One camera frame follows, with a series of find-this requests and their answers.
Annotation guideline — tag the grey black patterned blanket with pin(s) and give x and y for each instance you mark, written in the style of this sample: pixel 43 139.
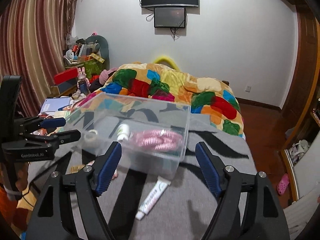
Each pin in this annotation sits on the grey black patterned blanket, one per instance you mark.
pixel 185 208

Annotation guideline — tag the pink croc shoe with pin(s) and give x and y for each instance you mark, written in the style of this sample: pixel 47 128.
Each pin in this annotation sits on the pink croc shoe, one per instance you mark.
pixel 283 184

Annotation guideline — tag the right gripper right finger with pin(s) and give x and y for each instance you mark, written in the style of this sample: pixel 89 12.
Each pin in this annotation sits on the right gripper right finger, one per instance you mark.
pixel 212 169

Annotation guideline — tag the striped red beige curtain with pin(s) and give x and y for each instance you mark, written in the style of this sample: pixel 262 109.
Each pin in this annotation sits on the striped red beige curtain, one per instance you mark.
pixel 33 38

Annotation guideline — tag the white pill bottle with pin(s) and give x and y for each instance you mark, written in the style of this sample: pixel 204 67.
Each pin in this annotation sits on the white pill bottle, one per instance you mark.
pixel 123 132

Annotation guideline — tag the white toothpaste tube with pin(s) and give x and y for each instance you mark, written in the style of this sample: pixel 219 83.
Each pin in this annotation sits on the white toothpaste tube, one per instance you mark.
pixel 152 198

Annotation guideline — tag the grey green chair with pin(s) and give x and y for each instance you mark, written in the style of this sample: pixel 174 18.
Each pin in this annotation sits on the grey green chair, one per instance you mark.
pixel 103 48

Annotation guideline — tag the colourful patchwork quilt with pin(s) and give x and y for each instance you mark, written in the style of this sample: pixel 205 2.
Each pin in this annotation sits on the colourful patchwork quilt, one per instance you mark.
pixel 205 95

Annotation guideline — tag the red box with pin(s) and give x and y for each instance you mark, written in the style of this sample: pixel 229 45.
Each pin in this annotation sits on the red box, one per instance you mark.
pixel 66 75

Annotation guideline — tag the pink bunny toy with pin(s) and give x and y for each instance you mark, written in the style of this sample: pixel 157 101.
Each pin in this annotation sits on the pink bunny toy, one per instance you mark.
pixel 83 82

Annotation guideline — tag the clear plastic storage box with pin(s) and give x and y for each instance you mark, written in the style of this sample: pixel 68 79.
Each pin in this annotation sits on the clear plastic storage box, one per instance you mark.
pixel 153 133

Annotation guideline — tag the pink plush hat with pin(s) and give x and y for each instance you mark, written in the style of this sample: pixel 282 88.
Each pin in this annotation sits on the pink plush hat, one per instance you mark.
pixel 105 75

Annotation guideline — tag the white tape roll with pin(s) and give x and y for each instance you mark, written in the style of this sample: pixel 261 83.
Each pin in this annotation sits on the white tape roll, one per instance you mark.
pixel 91 136

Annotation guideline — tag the wooden shelf unit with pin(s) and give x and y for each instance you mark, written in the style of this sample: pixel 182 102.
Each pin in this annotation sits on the wooden shelf unit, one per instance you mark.
pixel 300 152

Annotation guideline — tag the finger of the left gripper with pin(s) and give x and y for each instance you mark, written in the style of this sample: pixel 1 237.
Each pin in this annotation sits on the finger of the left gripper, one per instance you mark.
pixel 51 123
pixel 64 137

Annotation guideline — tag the orange sleeve forearm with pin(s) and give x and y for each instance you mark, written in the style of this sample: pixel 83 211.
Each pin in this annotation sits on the orange sleeve forearm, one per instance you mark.
pixel 12 214

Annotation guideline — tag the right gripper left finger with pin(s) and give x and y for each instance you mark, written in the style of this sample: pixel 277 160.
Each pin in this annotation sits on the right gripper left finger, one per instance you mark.
pixel 105 167

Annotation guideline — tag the wooden door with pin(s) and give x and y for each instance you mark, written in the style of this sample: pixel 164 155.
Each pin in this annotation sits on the wooden door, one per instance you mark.
pixel 305 65

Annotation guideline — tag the yellow headboard cushion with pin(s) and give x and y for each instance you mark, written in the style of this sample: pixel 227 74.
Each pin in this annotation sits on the yellow headboard cushion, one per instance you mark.
pixel 167 61

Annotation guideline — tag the blue white booklet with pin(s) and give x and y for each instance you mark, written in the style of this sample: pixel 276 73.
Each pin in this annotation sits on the blue white booklet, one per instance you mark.
pixel 52 105

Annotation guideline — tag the small wall monitor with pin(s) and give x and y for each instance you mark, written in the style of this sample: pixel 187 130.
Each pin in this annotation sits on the small wall monitor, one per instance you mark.
pixel 169 17

